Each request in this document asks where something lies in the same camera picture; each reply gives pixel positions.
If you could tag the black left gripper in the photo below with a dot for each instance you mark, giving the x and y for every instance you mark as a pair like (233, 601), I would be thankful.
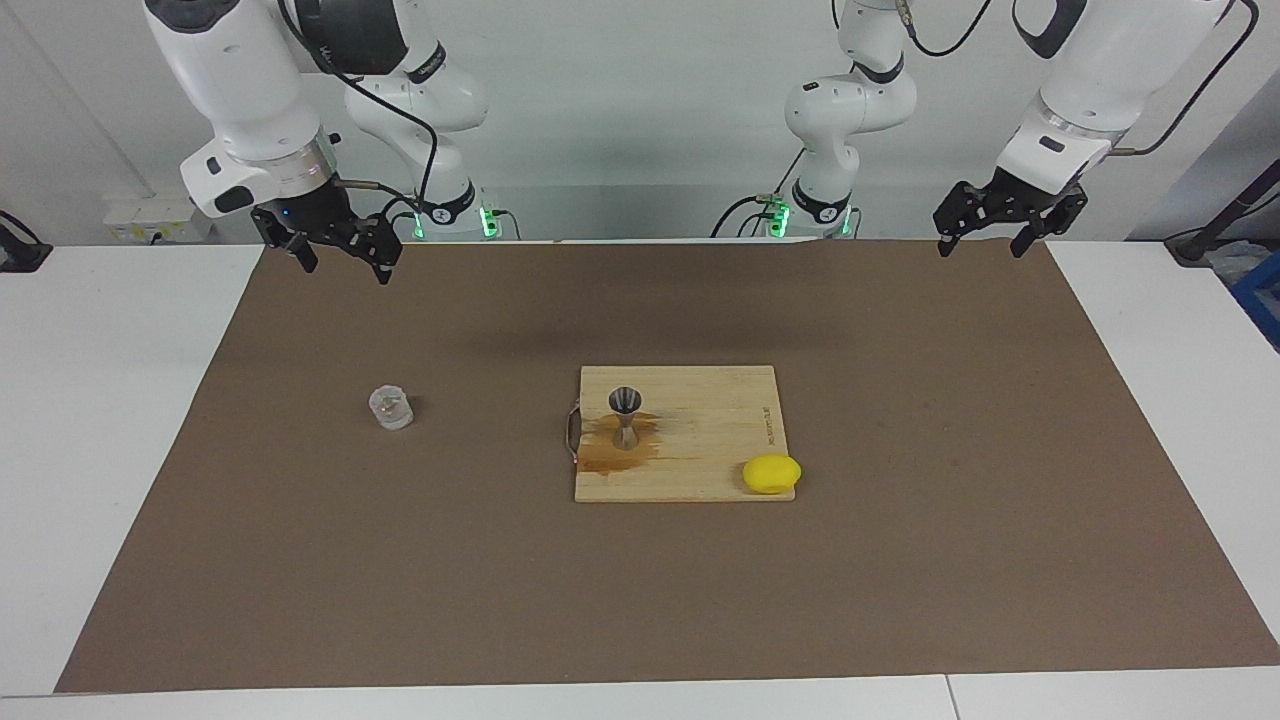
(1028, 192)

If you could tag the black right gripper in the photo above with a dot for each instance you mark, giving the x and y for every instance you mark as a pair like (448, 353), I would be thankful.
(312, 212)

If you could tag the small clear glass cup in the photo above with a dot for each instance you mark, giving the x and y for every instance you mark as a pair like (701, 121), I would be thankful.
(391, 410)

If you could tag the steel jigger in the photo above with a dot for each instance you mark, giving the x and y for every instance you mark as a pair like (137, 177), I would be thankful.
(626, 402)

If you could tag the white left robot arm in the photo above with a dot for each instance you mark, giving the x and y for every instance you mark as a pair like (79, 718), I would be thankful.
(1110, 70)

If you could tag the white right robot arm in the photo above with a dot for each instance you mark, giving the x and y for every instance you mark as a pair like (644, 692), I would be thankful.
(240, 80)

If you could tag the black stand pole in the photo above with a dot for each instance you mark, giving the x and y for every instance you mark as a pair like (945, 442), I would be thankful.
(1200, 245)

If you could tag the white socket box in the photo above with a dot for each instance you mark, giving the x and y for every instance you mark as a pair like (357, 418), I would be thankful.
(140, 222)

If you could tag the brown table mat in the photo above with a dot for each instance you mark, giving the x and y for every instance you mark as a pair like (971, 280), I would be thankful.
(400, 560)

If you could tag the yellow lemon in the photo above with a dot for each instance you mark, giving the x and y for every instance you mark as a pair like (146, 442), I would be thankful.
(771, 474)

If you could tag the wooden cutting board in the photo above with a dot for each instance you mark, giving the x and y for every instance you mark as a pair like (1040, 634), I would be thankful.
(720, 420)

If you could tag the black clamp mount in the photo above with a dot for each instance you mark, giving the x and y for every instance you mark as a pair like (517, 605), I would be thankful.
(18, 252)

